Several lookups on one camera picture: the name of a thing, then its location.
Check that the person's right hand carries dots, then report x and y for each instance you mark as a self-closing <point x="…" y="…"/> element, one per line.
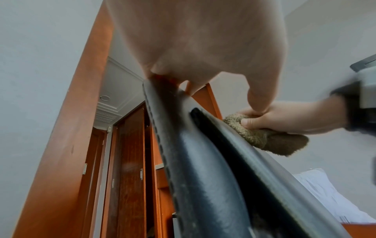
<point x="294" y="118"/>

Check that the person's left hand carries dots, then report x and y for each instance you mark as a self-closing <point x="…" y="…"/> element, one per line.
<point x="200" y="37"/>

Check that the green cleaning cloth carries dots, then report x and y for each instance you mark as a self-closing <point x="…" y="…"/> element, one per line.
<point x="276" y="139"/>

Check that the black leather chair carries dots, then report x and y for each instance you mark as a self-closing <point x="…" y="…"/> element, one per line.
<point x="200" y="186"/>

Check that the white pillow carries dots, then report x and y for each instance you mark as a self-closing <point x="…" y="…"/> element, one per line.
<point x="335" y="195"/>

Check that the round ceiling light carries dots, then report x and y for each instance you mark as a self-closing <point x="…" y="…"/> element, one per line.
<point x="104" y="98"/>

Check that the wooden luggage rack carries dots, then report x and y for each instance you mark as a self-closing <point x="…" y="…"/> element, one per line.
<point x="359" y="231"/>

